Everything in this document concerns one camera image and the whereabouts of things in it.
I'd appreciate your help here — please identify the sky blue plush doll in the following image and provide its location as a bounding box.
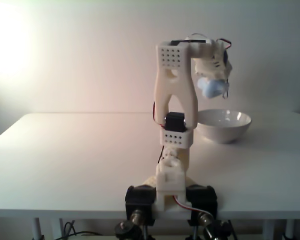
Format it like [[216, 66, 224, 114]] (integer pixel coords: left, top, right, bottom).
[[197, 77, 227, 100]]

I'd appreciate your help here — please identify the white ceramic bowl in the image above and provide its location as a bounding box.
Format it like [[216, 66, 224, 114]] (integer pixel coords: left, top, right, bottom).
[[196, 109, 252, 144]]

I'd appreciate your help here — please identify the black table clamp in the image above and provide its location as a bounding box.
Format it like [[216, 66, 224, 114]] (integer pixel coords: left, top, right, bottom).
[[186, 184, 218, 240], [124, 184, 157, 240]]

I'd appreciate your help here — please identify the white table leg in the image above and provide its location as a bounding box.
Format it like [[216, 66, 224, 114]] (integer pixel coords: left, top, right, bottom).
[[286, 219, 296, 240], [51, 218, 63, 240], [262, 219, 274, 240], [32, 217, 42, 240]]

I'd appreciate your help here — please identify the red black wrist cable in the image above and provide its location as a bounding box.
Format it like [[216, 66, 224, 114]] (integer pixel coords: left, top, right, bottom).
[[216, 37, 233, 50]]

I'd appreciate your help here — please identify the red black arm cable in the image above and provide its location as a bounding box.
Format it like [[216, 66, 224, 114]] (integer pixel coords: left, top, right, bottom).
[[152, 101, 166, 163]]

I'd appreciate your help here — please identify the white red base cable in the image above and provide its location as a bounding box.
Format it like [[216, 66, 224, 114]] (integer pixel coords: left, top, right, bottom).
[[172, 194, 214, 218]]

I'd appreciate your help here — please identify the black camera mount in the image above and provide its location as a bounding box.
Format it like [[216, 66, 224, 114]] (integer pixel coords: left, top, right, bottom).
[[205, 219, 237, 240]]

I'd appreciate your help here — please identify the black floor cable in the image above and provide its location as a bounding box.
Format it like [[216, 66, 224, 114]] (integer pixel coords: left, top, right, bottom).
[[61, 221, 116, 240]]

